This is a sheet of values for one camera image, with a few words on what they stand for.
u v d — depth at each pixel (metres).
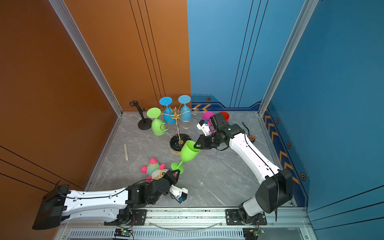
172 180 0.65
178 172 0.74
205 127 0.71
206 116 0.98
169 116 0.90
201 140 0.66
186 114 0.93
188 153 0.68
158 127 0.85
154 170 0.83
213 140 0.64
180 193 0.66
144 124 1.10
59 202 0.47
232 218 0.72
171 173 0.67
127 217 0.65
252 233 0.70
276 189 0.40
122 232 0.71
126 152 0.97
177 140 1.02
